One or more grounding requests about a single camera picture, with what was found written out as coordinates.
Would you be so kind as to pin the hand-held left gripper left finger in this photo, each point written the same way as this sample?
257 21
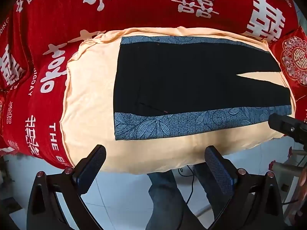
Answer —
92 167

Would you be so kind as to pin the black pants with blue floral trim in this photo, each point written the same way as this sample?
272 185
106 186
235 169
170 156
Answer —
179 76

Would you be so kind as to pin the red printed blanket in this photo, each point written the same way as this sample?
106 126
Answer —
48 16

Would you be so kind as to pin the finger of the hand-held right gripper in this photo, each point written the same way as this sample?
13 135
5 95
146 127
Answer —
285 125

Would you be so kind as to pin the peach bed sheet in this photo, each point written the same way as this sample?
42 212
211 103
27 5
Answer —
91 88

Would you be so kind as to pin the red cushion with gold ornament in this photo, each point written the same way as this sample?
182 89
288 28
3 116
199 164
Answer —
293 57

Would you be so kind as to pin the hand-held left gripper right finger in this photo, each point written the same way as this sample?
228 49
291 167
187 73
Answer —
218 170

